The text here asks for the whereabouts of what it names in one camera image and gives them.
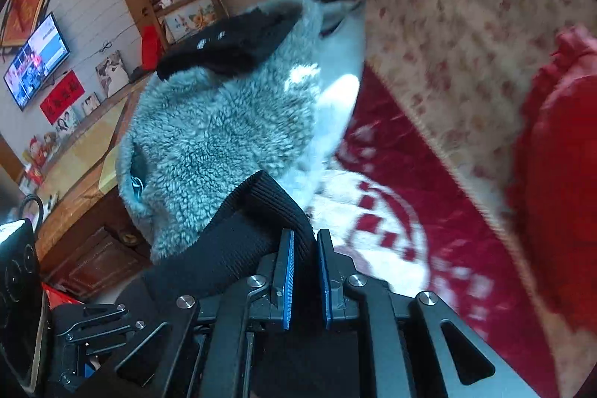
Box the black knit pants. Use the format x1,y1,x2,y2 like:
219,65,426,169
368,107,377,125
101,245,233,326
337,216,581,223
112,170,319,319

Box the flower embroidered cushion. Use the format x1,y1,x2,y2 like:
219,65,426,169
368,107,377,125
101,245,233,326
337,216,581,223
163,1,218,42

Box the red paper wall banner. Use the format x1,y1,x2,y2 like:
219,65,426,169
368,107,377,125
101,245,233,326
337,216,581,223
40,70,85,125

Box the floral beige quilt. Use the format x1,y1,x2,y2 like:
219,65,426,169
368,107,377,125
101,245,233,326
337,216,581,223
361,0,597,222

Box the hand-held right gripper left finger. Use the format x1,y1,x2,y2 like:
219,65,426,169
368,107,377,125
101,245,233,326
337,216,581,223
109,229,296,398

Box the large photo frame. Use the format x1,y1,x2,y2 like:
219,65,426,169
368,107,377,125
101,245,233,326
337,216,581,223
96,50,129,98

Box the red paper bag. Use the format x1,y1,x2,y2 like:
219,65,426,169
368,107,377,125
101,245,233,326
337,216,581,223
140,25,162,70

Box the red heart-shaped frilled pillow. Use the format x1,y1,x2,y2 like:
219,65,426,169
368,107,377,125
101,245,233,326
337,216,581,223
506,24,597,324

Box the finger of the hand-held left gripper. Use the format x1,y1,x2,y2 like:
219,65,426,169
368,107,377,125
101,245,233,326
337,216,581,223
56,320,157,387
52,304,130,340

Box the white cloth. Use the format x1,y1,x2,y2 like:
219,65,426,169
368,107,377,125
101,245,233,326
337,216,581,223
303,0,367,203

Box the wooden sideboard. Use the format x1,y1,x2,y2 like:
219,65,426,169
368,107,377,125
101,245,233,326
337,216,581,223
19,76,154,301

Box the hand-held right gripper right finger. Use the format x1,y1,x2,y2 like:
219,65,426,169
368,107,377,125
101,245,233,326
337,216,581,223
317,229,542,398

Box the red doll figurines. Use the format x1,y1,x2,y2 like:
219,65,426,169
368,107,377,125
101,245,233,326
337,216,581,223
23,132,59,184

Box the framed red wall picture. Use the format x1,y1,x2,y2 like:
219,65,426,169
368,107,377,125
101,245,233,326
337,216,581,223
0,0,54,49

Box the grey fleece jacket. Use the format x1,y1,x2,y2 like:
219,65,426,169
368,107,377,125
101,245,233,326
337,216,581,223
114,0,365,263

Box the wall television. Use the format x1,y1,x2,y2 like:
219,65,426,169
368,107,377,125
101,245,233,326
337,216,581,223
4,12,72,112

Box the small black cloth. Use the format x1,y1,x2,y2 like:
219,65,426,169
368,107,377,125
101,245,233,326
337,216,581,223
156,1,304,82

